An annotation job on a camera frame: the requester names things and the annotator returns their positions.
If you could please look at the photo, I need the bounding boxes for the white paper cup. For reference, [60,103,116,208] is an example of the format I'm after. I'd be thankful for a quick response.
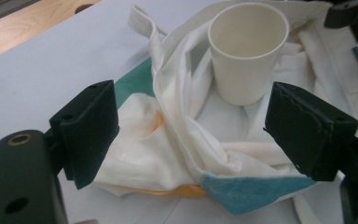
[207,2,291,106]

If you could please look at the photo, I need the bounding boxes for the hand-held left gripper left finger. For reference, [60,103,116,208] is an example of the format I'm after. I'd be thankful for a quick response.
[48,79,120,190]

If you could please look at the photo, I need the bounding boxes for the white table cover sheet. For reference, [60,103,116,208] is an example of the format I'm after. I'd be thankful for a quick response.
[0,0,358,224]

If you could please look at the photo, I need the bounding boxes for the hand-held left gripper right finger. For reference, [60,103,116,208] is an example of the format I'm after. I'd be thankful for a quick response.
[263,81,358,182]

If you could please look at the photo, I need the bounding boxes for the white tote bag coloured blobs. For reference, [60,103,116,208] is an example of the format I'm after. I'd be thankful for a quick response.
[91,0,358,224]

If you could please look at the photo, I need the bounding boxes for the wooden table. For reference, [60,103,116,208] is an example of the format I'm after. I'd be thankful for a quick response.
[0,0,102,64]

